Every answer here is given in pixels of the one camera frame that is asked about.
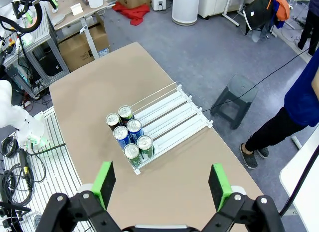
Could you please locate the blue Pepsi can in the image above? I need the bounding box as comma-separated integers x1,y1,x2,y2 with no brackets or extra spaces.
126,118,145,144
113,125,132,151

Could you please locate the green Chilsung soda can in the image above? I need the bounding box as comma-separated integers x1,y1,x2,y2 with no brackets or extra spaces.
137,135,156,159
123,143,145,168

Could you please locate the black right arm cable sleeve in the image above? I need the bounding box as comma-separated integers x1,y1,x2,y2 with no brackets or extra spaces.
278,147,319,217

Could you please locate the black jacket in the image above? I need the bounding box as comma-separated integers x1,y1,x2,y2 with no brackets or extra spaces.
243,0,277,39

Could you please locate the black arm cable sleeve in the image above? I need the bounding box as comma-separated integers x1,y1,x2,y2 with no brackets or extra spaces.
278,147,319,217
0,2,43,33

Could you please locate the person in dark clothes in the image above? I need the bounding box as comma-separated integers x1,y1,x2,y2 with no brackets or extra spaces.
297,0,319,57

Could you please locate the black plastic stool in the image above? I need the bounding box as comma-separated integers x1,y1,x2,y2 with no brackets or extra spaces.
210,74,260,130

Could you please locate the large cardboard box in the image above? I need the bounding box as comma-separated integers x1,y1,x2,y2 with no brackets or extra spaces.
57,13,110,73

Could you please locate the thin black floor cable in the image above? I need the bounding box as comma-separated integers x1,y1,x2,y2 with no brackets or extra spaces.
201,41,319,113

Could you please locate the white cabinet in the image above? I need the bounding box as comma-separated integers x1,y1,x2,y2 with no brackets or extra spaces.
198,0,240,19

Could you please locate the orange garment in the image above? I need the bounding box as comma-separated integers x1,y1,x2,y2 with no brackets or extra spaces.
266,0,291,22

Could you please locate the white folded card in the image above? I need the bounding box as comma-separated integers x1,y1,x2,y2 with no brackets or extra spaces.
70,2,85,17

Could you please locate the person in blue Warriors shirt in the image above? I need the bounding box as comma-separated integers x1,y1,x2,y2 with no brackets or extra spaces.
240,48,319,170

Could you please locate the white cylindrical air purifier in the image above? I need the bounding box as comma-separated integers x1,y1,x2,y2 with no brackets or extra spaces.
171,0,200,26

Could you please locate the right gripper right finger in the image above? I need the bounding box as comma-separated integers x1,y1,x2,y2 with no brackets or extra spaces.
201,163,286,232

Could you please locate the white wire can dispenser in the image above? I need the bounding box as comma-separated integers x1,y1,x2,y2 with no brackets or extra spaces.
108,82,214,177

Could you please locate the aluminium frame cart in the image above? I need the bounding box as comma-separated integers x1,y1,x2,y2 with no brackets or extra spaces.
3,3,70,99

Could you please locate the small white appliance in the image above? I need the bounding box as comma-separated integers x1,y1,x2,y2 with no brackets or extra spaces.
151,0,167,11

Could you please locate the white floor tube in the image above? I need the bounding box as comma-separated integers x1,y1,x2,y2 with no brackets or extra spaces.
291,135,303,150

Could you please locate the white wire rack at right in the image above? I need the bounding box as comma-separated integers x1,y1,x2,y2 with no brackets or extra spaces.
0,106,94,232

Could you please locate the white paper roll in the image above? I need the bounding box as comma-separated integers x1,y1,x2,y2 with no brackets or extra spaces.
87,0,104,9

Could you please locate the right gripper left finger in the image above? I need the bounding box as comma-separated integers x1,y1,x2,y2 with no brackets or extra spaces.
36,161,123,232

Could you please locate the black cable bundle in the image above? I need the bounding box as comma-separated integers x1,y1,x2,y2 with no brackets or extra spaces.
0,136,48,208

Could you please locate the black left arm cable sleeve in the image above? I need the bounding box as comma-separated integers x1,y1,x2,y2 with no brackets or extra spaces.
0,2,43,33

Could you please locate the brown-top adjustable desk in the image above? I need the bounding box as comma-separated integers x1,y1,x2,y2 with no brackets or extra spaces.
46,0,118,60

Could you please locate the red cloth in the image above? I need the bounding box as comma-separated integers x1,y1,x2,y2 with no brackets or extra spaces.
112,1,151,26

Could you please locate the blue garment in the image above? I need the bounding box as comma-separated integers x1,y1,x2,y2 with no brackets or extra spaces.
270,0,286,29

